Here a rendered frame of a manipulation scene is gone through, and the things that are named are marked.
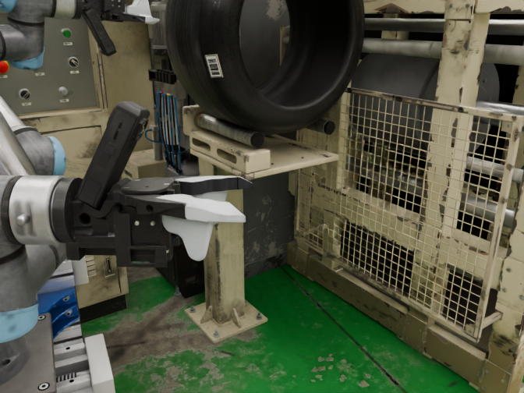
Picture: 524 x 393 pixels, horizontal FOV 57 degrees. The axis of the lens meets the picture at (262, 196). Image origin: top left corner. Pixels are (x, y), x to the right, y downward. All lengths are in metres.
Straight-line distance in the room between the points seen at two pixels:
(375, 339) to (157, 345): 0.88
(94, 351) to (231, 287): 1.14
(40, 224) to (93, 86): 1.47
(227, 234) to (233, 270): 0.17
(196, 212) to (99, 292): 1.76
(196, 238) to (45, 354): 0.49
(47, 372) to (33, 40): 0.72
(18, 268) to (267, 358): 1.45
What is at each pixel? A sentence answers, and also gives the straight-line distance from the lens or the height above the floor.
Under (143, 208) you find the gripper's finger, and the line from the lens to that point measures 0.47.
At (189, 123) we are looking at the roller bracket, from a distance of 1.66.
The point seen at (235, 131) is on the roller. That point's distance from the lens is 1.45.
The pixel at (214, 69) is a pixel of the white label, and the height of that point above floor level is 1.11.
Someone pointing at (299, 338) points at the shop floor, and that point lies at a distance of 2.05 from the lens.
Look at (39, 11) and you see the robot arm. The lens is 1.23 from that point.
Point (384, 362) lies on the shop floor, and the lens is 1.98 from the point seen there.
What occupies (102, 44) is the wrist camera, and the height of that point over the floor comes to 1.17.
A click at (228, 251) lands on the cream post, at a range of 1.93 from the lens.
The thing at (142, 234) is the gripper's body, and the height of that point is 1.03.
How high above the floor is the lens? 1.24
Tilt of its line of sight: 21 degrees down
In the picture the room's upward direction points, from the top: straight up
